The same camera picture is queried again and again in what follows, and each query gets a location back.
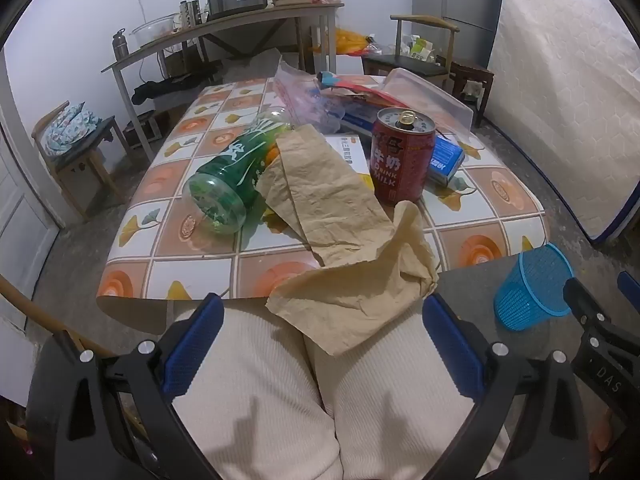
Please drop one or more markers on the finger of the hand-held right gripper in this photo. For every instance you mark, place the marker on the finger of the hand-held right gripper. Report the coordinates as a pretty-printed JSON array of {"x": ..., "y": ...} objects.
[
  {"x": 587, "y": 310},
  {"x": 631, "y": 287}
]

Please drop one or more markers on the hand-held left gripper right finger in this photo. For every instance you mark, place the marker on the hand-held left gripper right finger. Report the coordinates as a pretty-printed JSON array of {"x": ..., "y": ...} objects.
[{"x": 452, "y": 350}]

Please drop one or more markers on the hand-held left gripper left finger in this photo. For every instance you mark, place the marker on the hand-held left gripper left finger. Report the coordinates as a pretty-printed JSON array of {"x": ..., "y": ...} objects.
[{"x": 195, "y": 345}]

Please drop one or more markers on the blue plastic wastebasket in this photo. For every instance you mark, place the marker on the blue plastic wastebasket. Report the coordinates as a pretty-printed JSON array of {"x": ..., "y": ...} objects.
[{"x": 530, "y": 290}]

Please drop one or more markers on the green plastic bottle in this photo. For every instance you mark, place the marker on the green plastic bottle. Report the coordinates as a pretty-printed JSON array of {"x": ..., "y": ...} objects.
[{"x": 225, "y": 180}]

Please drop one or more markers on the blue and white box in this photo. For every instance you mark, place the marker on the blue and white box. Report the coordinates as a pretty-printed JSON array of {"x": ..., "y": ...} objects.
[{"x": 445, "y": 160}]

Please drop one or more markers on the red drink can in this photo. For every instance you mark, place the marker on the red drink can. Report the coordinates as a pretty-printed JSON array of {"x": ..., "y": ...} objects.
[{"x": 400, "y": 165}]

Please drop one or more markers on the brown paper bag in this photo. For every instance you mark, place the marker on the brown paper bag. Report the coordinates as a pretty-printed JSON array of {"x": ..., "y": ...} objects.
[{"x": 325, "y": 195}]

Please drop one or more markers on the white cardboard box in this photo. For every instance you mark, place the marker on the white cardboard box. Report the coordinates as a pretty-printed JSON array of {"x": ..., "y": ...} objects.
[{"x": 350, "y": 152}]

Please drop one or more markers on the clear plastic container lid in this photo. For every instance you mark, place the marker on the clear plastic container lid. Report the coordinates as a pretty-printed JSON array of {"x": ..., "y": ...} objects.
[{"x": 430, "y": 90}]

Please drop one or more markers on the clear pink printed plastic bag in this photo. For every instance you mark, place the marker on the clear pink printed plastic bag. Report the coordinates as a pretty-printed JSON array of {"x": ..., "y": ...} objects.
[{"x": 305, "y": 100}]

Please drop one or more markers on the red and blue wrapper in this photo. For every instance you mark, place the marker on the red and blue wrapper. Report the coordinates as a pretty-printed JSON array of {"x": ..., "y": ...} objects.
[{"x": 350, "y": 87}]

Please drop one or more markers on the person's right hand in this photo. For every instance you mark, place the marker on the person's right hand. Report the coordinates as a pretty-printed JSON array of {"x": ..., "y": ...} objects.
[{"x": 603, "y": 442}]

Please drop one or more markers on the tile pattern tablecloth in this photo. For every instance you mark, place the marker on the tile pattern tablecloth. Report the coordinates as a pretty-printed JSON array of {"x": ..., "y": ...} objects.
[{"x": 165, "y": 180}]

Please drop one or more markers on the light wooden chair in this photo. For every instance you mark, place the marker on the light wooden chair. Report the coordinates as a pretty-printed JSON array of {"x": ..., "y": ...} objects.
[{"x": 22, "y": 297}]

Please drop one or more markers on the white door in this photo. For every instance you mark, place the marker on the white door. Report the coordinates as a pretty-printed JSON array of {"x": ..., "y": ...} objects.
[{"x": 25, "y": 230}]

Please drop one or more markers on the white mattress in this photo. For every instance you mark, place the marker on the white mattress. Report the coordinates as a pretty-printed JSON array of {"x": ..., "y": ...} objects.
[{"x": 565, "y": 85}]

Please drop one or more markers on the wooden chair with cushion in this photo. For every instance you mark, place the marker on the wooden chair with cushion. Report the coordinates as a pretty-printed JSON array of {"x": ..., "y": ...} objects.
[{"x": 85, "y": 160}]

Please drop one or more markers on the floral cushion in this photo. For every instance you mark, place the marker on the floral cushion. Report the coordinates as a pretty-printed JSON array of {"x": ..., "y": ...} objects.
[{"x": 70, "y": 127}]

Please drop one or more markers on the black cloth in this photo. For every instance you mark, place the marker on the black cloth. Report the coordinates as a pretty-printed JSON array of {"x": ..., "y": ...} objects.
[{"x": 170, "y": 87}]

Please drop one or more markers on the dark wooden stool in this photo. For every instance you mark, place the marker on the dark wooden stool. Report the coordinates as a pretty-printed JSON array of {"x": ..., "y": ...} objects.
[{"x": 472, "y": 72}]

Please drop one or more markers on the white sack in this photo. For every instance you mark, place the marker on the white sack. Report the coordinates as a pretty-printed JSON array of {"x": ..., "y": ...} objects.
[{"x": 250, "y": 67}]

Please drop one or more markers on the wooden chair with black seat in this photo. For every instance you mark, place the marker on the wooden chair with black seat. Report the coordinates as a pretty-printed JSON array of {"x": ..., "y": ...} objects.
[{"x": 400, "y": 64}]

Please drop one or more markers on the white and green cartons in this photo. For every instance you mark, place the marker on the white and green cartons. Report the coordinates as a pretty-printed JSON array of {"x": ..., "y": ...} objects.
[{"x": 417, "y": 47}]

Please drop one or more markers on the metal water bottle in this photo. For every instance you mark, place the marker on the metal water bottle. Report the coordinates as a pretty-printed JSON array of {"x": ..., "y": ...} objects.
[{"x": 120, "y": 45}]

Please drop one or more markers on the glass bowl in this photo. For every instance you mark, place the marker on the glass bowl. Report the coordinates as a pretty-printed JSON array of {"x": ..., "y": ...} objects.
[{"x": 155, "y": 30}]

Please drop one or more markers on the long wooden side table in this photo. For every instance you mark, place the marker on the long wooden side table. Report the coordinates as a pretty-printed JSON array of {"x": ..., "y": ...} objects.
[{"x": 235, "y": 22}]

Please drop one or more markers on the yellow plastic bag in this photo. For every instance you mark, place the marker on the yellow plastic bag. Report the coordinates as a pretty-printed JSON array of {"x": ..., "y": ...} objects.
[{"x": 350, "y": 40}]

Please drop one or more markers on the grey refrigerator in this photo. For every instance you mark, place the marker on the grey refrigerator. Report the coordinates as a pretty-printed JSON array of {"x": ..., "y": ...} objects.
[{"x": 460, "y": 5}]

